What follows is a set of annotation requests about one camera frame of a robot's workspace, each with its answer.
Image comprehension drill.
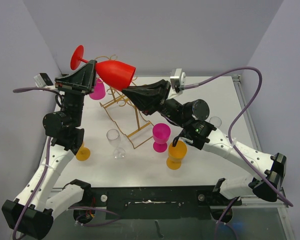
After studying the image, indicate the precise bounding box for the gold wire wine glass rack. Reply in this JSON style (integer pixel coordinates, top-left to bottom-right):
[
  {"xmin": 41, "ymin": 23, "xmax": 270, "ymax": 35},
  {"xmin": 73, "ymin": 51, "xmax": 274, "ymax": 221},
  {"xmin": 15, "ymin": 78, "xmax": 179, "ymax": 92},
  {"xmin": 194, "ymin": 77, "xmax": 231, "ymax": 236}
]
[{"xmin": 94, "ymin": 54, "xmax": 151, "ymax": 150}]

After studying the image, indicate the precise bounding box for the orange plastic wine glass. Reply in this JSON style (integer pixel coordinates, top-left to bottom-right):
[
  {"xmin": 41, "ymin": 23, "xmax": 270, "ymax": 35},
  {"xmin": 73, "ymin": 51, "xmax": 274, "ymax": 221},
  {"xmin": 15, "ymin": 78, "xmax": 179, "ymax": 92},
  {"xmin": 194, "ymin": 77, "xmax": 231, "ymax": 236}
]
[
  {"xmin": 166, "ymin": 140, "xmax": 188, "ymax": 170},
  {"xmin": 75, "ymin": 142, "xmax": 91, "ymax": 162}
]

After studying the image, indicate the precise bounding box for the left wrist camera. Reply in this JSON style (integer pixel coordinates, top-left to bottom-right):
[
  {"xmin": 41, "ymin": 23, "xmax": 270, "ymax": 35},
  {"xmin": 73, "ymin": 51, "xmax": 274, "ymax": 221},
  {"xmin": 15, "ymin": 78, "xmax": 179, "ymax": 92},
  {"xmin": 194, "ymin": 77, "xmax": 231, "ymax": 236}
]
[{"xmin": 33, "ymin": 73, "xmax": 54, "ymax": 88}]

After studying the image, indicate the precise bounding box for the pink plastic wine glass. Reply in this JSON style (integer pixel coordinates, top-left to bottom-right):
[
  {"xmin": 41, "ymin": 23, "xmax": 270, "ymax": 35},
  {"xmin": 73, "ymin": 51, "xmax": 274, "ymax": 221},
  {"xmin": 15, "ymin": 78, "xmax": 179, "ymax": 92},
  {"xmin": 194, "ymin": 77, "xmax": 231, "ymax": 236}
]
[
  {"xmin": 152, "ymin": 123, "xmax": 171, "ymax": 153},
  {"xmin": 89, "ymin": 78, "xmax": 106, "ymax": 100}
]

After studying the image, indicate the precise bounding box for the red plastic wine glass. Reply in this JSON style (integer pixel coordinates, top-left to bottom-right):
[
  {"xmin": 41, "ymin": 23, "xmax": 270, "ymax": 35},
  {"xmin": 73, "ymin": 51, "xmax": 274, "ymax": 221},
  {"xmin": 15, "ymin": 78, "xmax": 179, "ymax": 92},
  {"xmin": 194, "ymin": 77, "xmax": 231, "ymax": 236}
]
[{"xmin": 70, "ymin": 45, "xmax": 136, "ymax": 92}]

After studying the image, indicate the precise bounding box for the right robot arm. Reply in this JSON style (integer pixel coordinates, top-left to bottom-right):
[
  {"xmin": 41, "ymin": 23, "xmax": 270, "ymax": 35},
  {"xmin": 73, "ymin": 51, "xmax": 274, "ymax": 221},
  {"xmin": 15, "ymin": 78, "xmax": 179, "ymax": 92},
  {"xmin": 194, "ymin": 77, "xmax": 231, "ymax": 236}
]
[{"xmin": 122, "ymin": 80, "xmax": 292, "ymax": 206}]

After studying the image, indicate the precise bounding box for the clear wine glass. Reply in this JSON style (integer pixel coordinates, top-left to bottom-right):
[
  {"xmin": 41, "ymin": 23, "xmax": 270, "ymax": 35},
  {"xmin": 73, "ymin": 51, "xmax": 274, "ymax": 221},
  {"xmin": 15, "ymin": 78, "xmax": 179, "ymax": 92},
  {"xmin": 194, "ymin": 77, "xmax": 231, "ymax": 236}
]
[
  {"xmin": 106, "ymin": 129, "xmax": 126, "ymax": 160},
  {"xmin": 209, "ymin": 116, "xmax": 223, "ymax": 128}
]

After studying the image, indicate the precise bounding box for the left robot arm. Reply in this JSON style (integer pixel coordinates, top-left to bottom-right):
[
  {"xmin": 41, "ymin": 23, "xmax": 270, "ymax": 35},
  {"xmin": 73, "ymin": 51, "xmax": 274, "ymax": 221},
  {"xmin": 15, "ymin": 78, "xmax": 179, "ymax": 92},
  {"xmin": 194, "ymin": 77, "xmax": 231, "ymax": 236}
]
[{"xmin": 1, "ymin": 60, "xmax": 97, "ymax": 240}]

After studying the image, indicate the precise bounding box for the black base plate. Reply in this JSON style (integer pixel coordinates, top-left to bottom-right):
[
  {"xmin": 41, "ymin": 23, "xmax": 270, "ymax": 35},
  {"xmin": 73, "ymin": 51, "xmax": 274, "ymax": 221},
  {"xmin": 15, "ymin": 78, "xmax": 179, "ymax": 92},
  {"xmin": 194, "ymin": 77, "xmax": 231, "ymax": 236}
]
[{"xmin": 76, "ymin": 185, "xmax": 231, "ymax": 220}]

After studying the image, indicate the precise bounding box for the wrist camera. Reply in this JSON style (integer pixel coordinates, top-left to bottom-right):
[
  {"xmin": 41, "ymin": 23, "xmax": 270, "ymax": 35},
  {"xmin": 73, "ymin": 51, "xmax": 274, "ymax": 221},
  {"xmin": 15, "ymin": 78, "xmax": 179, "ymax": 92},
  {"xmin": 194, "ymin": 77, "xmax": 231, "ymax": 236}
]
[
  {"xmin": 169, "ymin": 68, "xmax": 186, "ymax": 95},
  {"xmin": 33, "ymin": 73, "xmax": 54, "ymax": 88}
]

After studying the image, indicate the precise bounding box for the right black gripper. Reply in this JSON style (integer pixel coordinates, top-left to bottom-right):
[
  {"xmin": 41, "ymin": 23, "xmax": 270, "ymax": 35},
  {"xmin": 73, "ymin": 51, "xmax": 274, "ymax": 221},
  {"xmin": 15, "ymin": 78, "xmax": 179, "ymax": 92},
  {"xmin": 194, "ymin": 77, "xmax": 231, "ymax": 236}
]
[{"xmin": 122, "ymin": 80, "xmax": 190, "ymax": 129}]

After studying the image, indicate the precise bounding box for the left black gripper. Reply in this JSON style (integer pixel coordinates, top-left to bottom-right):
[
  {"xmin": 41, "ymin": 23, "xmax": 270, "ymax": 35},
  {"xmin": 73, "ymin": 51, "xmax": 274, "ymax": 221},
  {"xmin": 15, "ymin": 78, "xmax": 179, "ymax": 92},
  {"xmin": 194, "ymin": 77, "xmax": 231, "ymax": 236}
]
[{"xmin": 54, "ymin": 60, "xmax": 97, "ymax": 128}]

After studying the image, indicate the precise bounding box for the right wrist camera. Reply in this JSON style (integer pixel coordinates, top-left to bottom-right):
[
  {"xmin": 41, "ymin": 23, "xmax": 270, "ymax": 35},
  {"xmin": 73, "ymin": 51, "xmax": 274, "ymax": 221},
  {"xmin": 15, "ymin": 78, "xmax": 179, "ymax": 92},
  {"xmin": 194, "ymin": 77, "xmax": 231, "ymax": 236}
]
[{"xmin": 169, "ymin": 68, "xmax": 186, "ymax": 95}]

